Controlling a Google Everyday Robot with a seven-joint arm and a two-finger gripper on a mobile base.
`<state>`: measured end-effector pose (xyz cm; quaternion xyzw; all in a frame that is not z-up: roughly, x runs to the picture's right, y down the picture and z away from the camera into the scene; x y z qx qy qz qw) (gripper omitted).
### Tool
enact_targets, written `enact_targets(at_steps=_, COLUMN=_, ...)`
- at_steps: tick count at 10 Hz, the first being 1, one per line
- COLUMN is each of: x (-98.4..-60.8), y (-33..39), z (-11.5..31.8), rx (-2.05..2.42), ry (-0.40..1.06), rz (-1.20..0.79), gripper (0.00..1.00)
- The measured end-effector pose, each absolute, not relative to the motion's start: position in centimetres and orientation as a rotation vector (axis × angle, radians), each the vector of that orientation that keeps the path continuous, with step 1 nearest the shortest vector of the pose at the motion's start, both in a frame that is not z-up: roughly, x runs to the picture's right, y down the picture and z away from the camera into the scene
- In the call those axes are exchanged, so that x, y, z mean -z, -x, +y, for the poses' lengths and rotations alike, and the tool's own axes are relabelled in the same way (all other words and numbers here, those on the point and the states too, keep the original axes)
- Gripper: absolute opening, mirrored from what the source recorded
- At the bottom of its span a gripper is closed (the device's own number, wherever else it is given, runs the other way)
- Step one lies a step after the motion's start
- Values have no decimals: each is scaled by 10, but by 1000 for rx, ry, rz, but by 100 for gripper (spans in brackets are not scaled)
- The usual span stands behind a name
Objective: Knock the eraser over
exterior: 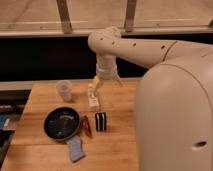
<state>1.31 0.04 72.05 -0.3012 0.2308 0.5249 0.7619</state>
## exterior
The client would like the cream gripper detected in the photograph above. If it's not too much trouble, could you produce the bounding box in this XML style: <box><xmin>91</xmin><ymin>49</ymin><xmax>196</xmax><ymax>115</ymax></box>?
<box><xmin>92</xmin><ymin>64</ymin><xmax>123</xmax><ymax>91</ymax></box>

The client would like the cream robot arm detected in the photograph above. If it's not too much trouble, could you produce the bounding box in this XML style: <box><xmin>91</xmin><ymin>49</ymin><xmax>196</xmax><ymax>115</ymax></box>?
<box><xmin>88</xmin><ymin>27</ymin><xmax>213</xmax><ymax>171</ymax></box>

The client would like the black and white eraser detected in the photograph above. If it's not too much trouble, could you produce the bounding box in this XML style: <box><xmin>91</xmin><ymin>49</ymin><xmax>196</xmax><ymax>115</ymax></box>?
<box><xmin>95</xmin><ymin>112</ymin><xmax>107</xmax><ymax>132</ymax></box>

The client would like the clear plastic cup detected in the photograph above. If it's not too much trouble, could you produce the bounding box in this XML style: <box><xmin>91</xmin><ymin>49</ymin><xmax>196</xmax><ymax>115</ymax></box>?
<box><xmin>56</xmin><ymin>80</ymin><xmax>72</xmax><ymax>102</ymax></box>

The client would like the red small tool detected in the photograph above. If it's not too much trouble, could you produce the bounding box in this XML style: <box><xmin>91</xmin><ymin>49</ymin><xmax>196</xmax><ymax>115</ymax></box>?
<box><xmin>82</xmin><ymin>116</ymin><xmax>92</xmax><ymax>138</ymax></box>

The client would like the black round plate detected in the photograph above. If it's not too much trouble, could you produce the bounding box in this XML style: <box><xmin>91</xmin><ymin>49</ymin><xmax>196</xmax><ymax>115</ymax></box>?
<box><xmin>43</xmin><ymin>107</ymin><xmax>80</xmax><ymax>141</ymax></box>

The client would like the grey folded cloth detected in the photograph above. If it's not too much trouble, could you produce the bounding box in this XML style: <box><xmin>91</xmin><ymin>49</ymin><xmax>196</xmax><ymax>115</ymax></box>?
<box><xmin>66</xmin><ymin>135</ymin><xmax>85</xmax><ymax>162</ymax></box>

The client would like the right metal window post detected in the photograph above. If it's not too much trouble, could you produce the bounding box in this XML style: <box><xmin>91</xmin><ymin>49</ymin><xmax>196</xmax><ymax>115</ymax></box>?
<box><xmin>124</xmin><ymin>0</ymin><xmax>137</xmax><ymax>32</ymax></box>

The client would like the metal window post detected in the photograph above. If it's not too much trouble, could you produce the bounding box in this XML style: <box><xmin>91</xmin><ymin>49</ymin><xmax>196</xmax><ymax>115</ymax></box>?
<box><xmin>56</xmin><ymin>0</ymin><xmax>72</xmax><ymax>34</ymax></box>
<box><xmin>124</xmin><ymin>0</ymin><xmax>137</xmax><ymax>32</ymax></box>

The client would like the left metal window post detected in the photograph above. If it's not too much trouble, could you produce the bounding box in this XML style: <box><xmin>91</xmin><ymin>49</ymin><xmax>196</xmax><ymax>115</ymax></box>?
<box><xmin>56</xmin><ymin>0</ymin><xmax>72</xmax><ymax>34</ymax></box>

